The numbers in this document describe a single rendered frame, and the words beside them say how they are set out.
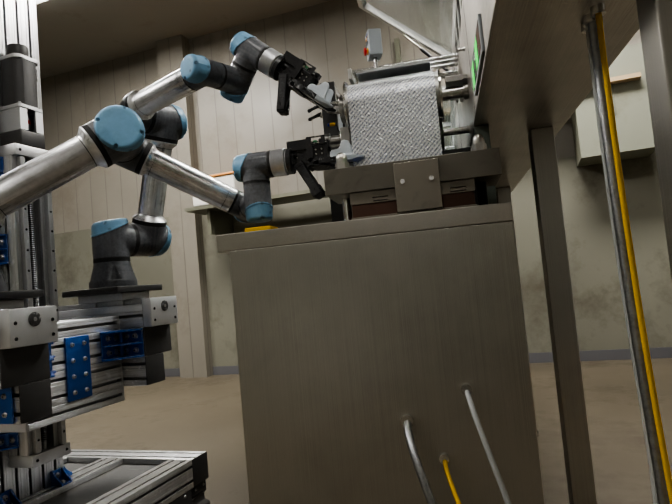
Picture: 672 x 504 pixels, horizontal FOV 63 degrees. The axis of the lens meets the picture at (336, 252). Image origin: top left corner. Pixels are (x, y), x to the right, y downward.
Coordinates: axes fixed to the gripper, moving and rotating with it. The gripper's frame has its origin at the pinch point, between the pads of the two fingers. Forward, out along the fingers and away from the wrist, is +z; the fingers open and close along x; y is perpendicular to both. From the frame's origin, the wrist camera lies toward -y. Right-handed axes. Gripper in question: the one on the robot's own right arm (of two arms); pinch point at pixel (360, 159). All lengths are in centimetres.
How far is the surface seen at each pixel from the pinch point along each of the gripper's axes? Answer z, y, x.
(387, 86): 9.0, 18.7, 0.3
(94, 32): -286, 228, 317
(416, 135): 15.3, 4.3, -0.2
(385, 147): 6.9, 2.3, -0.3
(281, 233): -16.1, -20.2, -26.0
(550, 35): 40, 5, -50
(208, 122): -196, 139, 361
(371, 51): 0, 53, 57
